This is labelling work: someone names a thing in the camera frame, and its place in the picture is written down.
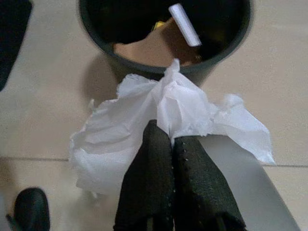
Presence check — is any black textured right gripper left finger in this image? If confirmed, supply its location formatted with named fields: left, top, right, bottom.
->
left=115, top=119, right=175, bottom=231

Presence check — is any brown cardboard piece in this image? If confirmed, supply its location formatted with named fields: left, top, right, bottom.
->
left=113, top=19, right=203, bottom=67

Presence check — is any white paper tube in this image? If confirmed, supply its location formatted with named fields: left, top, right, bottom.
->
left=168, top=3, right=203, bottom=47

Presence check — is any white tissue paper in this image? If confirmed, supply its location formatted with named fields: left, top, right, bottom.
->
left=69, top=58, right=277, bottom=198

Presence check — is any black textured right gripper right finger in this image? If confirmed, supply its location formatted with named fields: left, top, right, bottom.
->
left=172, top=135, right=246, bottom=231

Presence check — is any dark grey round rubbish bin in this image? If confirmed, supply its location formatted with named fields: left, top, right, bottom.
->
left=78, top=0, right=252, bottom=87

